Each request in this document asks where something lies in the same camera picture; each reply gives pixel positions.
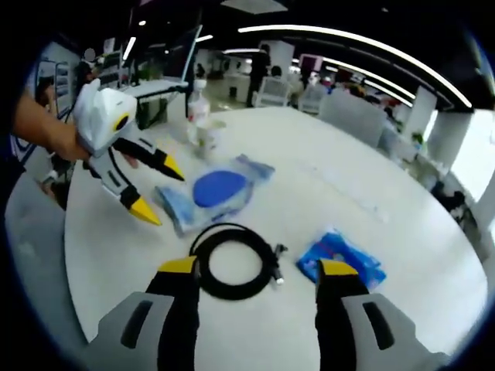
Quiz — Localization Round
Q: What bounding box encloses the grey desk partition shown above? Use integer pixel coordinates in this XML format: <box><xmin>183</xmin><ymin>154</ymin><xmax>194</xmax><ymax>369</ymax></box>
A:
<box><xmin>319</xmin><ymin>90</ymin><xmax>388</xmax><ymax>150</ymax></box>

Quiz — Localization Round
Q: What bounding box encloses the white table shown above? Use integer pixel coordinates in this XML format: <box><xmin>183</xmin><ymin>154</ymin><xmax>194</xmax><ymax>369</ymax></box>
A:
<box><xmin>63</xmin><ymin>106</ymin><xmax>488</xmax><ymax>371</ymax></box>

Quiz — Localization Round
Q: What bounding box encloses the clear plastic bottle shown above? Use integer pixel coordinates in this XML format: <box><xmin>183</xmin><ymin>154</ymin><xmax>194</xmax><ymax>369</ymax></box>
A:
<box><xmin>186</xmin><ymin>79</ymin><xmax>212</xmax><ymax>146</ymax></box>

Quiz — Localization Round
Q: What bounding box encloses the black cable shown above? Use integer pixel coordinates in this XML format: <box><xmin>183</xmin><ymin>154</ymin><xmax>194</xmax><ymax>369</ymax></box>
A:
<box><xmin>189</xmin><ymin>223</ymin><xmax>289</xmax><ymax>301</ymax></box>

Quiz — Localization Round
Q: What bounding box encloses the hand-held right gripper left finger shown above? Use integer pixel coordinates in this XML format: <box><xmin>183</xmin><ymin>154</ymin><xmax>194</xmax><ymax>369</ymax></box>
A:
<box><xmin>83</xmin><ymin>257</ymin><xmax>201</xmax><ymax>371</ymax></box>

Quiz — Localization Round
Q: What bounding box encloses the white table cable cover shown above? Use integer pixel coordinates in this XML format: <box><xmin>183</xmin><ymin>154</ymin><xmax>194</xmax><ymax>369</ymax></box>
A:
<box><xmin>309</xmin><ymin>165</ymin><xmax>381</xmax><ymax>218</ymax></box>

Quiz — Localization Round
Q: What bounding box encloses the large dark monitor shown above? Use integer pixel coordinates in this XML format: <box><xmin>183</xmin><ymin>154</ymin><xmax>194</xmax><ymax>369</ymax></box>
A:
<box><xmin>166</xmin><ymin>25</ymin><xmax>204</xmax><ymax>84</ymax></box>

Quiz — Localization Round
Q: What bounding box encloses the printed white paper cup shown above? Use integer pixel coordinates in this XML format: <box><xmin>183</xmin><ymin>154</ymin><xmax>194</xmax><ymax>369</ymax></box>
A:
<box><xmin>195</xmin><ymin>119</ymin><xmax>227</xmax><ymax>158</ymax></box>

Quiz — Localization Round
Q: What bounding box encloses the blue white wall poster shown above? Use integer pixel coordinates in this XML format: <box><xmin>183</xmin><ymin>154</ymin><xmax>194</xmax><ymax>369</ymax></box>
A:
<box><xmin>36</xmin><ymin>42</ymin><xmax>75</xmax><ymax>110</ymax></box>

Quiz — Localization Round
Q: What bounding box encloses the blue crinkled snack packet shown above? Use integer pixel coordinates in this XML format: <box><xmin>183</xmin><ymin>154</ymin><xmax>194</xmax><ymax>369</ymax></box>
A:
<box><xmin>295</xmin><ymin>230</ymin><xmax>387</xmax><ymax>291</ymax></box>

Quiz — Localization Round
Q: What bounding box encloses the person's left hand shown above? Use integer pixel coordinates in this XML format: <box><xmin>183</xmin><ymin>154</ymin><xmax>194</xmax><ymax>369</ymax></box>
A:
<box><xmin>53</xmin><ymin>123</ymin><xmax>139</xmax><ymax>170</ymax></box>

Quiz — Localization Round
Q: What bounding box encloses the long ceiling light strip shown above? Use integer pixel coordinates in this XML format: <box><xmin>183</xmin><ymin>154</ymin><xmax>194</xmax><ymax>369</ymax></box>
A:
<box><xmin>237</xmin><ymin>25</ymin><xmax>473</xmax><ymax>110</ymax></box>

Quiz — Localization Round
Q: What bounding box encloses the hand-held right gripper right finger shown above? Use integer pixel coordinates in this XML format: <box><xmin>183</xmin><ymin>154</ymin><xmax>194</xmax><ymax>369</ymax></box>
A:
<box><xmin>315</xmin><ymin>258</ymin><xmax>449</xmax><ymax>371</ymax></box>

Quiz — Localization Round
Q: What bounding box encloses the tilted side desk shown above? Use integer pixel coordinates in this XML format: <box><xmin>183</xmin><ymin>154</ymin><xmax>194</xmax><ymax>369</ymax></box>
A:
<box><xmin>127</xmin><ymin>79</ymin><xmax>191</xmax><ymax>98</ymax></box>

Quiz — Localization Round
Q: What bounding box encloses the white mesh office chair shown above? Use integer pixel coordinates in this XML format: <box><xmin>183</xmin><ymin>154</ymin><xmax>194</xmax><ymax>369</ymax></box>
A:
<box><xmin>299</xmin><ymin>83</ymin><xmax>326</xmax><ymax>114</ymax></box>
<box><xmin>257</xmin><ymin>77</ymin><xmax>292</xmax><ymax>107</ymax></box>

